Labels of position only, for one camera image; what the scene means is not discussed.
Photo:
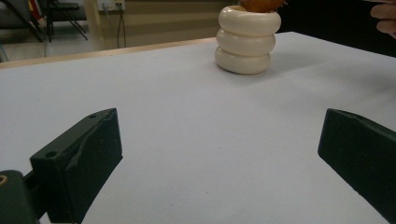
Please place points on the wooden table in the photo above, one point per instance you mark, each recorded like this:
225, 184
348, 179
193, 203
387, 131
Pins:
93, 53

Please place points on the black chair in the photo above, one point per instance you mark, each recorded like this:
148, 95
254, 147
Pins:
56, 15

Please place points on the white table board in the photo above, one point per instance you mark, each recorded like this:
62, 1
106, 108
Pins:
199, 124

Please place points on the white wall outlet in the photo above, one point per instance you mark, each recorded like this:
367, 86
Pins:
111, 4

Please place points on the cream ribbed cup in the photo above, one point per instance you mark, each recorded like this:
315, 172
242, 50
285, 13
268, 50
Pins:
246, 40

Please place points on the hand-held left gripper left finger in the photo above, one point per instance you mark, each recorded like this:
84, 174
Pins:
77, 168

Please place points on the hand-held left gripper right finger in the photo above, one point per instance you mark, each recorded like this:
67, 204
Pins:
361, 155

